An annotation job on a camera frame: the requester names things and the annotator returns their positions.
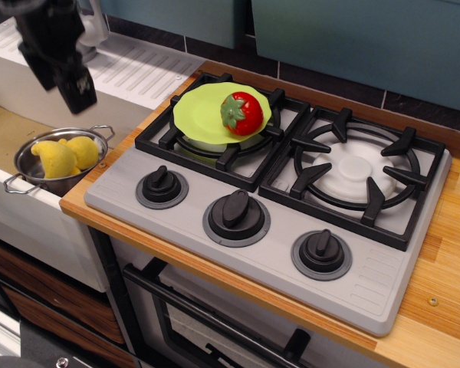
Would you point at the red plastic toy strawberry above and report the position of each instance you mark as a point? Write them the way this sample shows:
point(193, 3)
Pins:
point(241, 113)

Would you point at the black oven door handle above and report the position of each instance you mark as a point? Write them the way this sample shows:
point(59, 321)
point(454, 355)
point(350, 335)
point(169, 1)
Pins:
point(209, 331)

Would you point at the yellow stuffed duck toy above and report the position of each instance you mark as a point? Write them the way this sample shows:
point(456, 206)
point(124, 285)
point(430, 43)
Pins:
point(64, 158)

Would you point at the grey toy faucet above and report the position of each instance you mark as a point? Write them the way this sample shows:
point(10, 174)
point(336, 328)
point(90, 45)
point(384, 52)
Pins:
point(95, 31)

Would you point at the black right stove knob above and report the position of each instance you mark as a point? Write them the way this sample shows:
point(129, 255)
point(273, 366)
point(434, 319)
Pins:
point(321, 255)

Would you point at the white right burner cap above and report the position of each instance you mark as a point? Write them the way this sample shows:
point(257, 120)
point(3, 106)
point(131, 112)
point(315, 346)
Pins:
point(352, 164)

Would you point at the black middle stove knob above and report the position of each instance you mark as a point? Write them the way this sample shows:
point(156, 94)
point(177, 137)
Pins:
point(236, 220)

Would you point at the grey toy stove top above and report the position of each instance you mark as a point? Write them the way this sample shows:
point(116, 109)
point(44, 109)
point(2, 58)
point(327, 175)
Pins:
point(368, 296)

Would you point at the black stove knob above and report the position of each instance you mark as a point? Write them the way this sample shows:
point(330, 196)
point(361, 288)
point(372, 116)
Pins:
point(236, 220)
point(162, 189)
point(321, 255)

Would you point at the black burner grate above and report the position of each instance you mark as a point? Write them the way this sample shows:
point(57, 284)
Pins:
point(243, 165)
point(419, 166)

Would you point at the black right burner grate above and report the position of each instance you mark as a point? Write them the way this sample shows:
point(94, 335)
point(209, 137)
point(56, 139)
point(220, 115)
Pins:
point(419, 166)

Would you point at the small stainless steel pot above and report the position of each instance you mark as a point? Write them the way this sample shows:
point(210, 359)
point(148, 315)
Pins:
point(30, 168)

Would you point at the toy oven door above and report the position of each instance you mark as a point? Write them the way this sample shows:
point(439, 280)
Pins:
point(320, 351)

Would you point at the wooden drawer front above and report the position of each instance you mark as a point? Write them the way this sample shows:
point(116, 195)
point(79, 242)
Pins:
point(66, 309)

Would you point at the black left stove knob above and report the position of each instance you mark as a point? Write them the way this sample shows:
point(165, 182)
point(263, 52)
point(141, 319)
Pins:
point(162, 189)

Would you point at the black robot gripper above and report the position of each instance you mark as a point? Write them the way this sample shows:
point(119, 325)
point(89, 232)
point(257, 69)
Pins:
point(49, 31)

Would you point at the light green plastic plate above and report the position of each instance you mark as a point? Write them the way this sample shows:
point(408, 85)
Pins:
point(198, 116)

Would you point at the white toy sink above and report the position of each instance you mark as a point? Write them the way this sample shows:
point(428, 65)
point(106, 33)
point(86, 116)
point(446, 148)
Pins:
point(132, 78)

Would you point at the black left burner grate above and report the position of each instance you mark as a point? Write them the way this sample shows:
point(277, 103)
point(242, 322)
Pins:
point(243, 165)

